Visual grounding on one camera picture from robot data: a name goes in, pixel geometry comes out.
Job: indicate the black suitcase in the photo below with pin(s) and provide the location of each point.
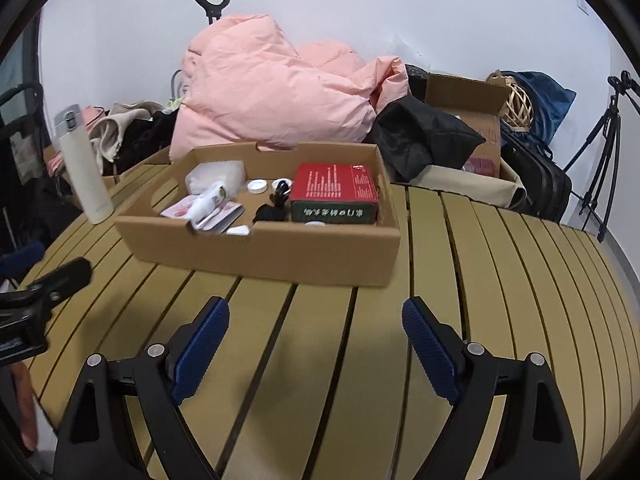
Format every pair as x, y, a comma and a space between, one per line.
540, 180

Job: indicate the white plastic container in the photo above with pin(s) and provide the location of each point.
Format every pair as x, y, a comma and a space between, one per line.
220, 172

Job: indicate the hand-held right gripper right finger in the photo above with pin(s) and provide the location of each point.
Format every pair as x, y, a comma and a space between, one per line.
430, 355

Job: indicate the black cloth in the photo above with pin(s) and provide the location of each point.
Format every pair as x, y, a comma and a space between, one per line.
147, 142

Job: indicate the beige cloth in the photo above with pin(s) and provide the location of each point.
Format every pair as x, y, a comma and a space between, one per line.
117, 130

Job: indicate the pink cloth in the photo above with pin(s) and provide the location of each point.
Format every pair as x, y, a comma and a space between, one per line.
92, 115

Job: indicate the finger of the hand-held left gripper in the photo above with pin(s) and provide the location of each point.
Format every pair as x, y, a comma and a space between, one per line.
65, 279

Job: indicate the woven rattan basket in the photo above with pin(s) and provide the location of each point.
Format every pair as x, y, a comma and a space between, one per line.
515, 105

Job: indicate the brown cardboard tray box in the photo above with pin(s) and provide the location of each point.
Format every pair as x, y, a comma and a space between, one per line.
250, 255

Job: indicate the white wall socket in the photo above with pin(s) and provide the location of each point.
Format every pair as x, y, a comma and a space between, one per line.
582, 7

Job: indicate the black pouch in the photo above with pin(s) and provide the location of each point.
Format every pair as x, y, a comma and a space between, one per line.
270, 213

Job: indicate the black cloth bag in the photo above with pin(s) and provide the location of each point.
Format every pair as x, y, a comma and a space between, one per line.
425, 135

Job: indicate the black tripod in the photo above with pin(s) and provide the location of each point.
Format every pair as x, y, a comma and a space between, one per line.
605, 160

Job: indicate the pink and white book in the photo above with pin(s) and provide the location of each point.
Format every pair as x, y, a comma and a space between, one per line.
177, 208

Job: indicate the white thermos bottle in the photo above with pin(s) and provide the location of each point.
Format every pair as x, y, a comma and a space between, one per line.
85, 175

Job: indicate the dark blue cloth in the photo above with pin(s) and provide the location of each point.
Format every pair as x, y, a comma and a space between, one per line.
20, 258

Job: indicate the black cart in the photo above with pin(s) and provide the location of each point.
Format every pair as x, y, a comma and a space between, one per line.
22, 170

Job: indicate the white round cap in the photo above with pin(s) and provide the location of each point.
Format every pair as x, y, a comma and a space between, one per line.
257, 186

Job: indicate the white tube bottle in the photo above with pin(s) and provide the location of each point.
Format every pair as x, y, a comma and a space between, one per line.
212, 201

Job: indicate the red and green box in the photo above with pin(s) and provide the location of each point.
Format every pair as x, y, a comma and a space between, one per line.
332, 183

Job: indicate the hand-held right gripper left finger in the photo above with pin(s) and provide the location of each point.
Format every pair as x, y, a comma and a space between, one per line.
200, 350

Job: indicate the open cardboard box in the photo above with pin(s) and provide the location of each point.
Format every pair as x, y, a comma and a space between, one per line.
465, 92

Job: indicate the pink down jacket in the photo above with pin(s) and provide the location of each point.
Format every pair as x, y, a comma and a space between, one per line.
275, 90

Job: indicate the person's left forearm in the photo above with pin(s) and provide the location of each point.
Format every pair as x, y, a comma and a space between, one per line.
24, 405

